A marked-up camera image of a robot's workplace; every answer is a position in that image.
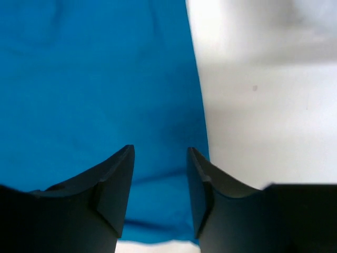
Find blue t shirt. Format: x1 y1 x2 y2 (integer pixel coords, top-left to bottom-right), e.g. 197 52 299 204
1 1 208 243

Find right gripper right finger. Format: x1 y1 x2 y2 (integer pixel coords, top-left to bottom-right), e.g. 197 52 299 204
187 148 336 252

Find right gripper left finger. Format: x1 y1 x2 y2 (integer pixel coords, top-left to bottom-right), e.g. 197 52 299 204
1 145 135 252

